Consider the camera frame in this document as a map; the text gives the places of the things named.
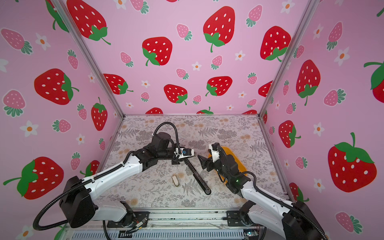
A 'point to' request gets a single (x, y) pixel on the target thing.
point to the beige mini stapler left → (175, 180)
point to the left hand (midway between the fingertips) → (191, 150)
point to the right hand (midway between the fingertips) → (203, 153)
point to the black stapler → (206, 189)
